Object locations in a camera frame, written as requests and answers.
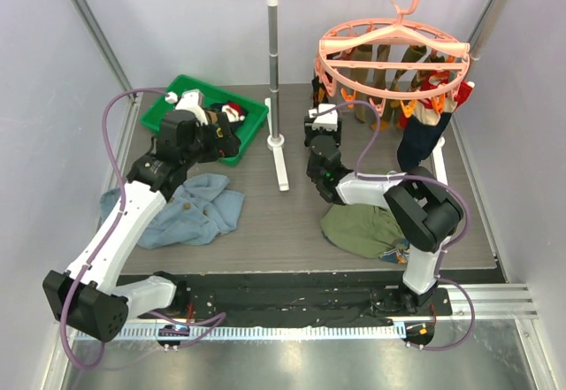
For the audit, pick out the pink round clip hanger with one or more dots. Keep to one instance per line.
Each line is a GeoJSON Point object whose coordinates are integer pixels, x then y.
{"type": "Point", "coordinates": [333, 63]}

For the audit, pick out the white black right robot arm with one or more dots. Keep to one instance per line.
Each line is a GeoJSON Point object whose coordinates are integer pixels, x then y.
{"type": "Point", "coordinates": [427, 210]}

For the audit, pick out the green crumpled garment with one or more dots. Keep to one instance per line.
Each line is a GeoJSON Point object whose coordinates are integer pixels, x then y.
{"type": "Point", "coordinates": [367, 231]}

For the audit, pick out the light blue denim shirt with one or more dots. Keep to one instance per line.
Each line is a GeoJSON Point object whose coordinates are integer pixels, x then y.
{"type": "Point", "coordinates": [201, 209]}

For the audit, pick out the green plastic tray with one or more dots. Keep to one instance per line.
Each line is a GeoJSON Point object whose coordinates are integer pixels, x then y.
{"type": "Point", "coordinates": [255, 112]}

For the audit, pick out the navy cream cuff sock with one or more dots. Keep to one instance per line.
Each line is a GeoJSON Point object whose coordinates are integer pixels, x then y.
{"type": "Point", "coordinates": [419, 140]}

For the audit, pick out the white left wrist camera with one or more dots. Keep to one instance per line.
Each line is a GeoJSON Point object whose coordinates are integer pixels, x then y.
{"type": "Point", "coordinates": [191, 100]}

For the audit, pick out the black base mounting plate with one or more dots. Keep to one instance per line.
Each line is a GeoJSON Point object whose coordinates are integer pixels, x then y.
{"type": "Point", "coordinates": [307, 299]}

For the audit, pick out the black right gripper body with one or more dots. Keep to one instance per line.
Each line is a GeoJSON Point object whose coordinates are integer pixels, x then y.
{"type": "Point", "coordinates": [319, 133]}

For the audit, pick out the black colourful argyle sock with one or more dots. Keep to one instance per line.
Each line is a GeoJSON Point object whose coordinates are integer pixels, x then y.
{"type": "Point", "coordinates": [319, 94]}

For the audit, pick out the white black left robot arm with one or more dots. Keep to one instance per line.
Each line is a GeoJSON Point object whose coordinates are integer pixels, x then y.
{"type": "Point", "coordinates": [87, 295]}

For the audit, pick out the olive yellow toe sock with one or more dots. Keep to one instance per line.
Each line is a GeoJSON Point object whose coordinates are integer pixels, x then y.
{"type": "Point", "coordinates": [392, 111]}

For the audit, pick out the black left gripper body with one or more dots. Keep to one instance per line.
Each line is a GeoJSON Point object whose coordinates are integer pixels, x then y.
{"type": "Point", "coordinates": [210, 149]}

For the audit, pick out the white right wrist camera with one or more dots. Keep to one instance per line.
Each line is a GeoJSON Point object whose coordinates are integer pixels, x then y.
{"type": "Point", "coordinates": [323, 118]}

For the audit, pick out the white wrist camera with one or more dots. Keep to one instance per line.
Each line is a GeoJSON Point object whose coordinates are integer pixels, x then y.
{"type": "Point", "coordinates": [191, 100]}
{"type": "Point", "coordinates": [323, 118]}

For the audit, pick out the white slotted cable duct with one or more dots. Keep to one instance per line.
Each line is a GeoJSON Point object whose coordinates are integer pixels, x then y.
{"type": "Point", "coordinates": [162, 332]}

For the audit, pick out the red white sock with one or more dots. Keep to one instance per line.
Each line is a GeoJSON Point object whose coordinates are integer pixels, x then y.
{"type": "Point", "coordinates": [447, 102]}

